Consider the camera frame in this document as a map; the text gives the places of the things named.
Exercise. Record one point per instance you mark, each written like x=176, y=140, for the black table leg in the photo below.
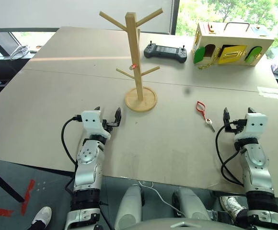
x=2, y=179

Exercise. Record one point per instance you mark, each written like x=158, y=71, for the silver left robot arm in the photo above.
x=88, y=155

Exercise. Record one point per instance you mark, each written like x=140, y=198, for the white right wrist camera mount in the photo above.
x=255, y=124

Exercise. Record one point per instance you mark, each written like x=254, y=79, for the silver right robot thigh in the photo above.
x=191, y=203

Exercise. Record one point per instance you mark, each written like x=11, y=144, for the silver robot thigh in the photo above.
x=129, y=206
x=191, y=203

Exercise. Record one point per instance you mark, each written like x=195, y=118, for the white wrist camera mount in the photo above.
x=255, y=124
x=92, y=122

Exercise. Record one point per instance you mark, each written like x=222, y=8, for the clear tape strip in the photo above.
x=270, y=92

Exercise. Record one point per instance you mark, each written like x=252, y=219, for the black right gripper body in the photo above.
x=232, y=128

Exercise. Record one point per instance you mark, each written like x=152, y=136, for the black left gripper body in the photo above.
x=109, y=124

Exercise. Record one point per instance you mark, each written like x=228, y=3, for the grey robot torso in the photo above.
x=189, y=225

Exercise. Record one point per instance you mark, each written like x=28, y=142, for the wooden lock activity box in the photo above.
x=232, y=38

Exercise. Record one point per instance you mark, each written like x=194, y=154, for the white sneaker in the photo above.
x=42, y=214
x=232, y=207

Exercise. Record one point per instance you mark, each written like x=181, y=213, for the silver left robot thigh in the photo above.
x=129, y=206

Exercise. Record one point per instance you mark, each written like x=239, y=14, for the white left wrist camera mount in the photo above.
x=92, y=122

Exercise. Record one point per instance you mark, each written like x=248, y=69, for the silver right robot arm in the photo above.
x=256, y=158

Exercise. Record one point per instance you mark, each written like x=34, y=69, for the dark window frame post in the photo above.
x=175, y=16

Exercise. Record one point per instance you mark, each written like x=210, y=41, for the grey handheld remote controller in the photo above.
x=165, y=50

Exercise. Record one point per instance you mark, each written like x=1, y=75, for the wooden tree hanger stand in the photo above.
x=135, y=60

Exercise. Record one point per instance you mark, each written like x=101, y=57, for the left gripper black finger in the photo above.
x=118, y=116
x=97, y=109

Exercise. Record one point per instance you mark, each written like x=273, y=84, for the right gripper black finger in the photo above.
x=251, y=111
x=226, y=116

